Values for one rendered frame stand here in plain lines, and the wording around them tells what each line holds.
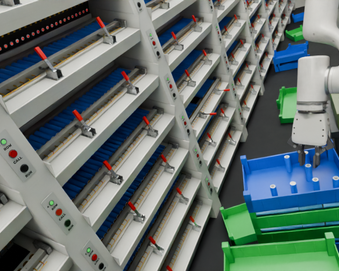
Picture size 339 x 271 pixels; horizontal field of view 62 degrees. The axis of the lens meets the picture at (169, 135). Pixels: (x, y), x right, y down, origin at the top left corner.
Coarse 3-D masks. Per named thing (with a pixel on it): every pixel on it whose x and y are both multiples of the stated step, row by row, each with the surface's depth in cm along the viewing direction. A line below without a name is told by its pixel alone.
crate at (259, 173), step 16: (256, 160) 102; (272, 160) 101; (320, 160) 97; (336, 160) 91; (256, 176) 102; (272, 176) 99; (288, 176) 96; (304, 176) 94; (320, 176) 91; (256, 192) 95; (288, 192) 90; (304, 192) 82; (320, 192) 81; (336, 192) 80; (256, 208) 88; (272, 208) 87
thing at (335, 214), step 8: (336, 208) 83; (256, 216) 90; (264, 216) 90; (272, 216) 89; (280, 216) 88; (288, 216) 88; (296, 216) 87; (304, 216) 87; (312, 216) 86; (320, 216) 86; (328, 216) 85; (336, 216) 85; (256, 224) 92; (264, 224) 91; (272, 224) 91; (280, 224) 90; (288, 224) 90; (296, 224) 89
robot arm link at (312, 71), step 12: (300, 60) 83; (312, 60) 80; (324, 60) 79; (300, 72) 83; (312, 72) 80; (324, 72) 79; (300, 84) 84; (312, 84) 81; (324, 84) 79; (300, 96) 84; (312, 96) 81; (324, 96) 81
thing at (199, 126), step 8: (224, 80) 182; (216, 88) 176; (224, 88) 176; (216, 96) 169; (208, 104) 162; (216, 104) 165; (208, 112) 156; (200, 120) 150; (208, 120) 156; (192, 128) 145; (200, 128) 145
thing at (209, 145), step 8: (224, 104) 190; (232, 104) 190; (216, 112) 184; (224, 112) 185; (232, 112) 187; (216, 120) 180; (224, 120) 179; (208, 128) 170; (216, 128) 173; (224, 128) 174; (200, 136) 165; (208, 136) 158; (216, 136) 168; (200, 144) 159; (208, 144) 162; (216, 144) 162; (208, 152) 157; (208, 160) 152; (208, 168) 154
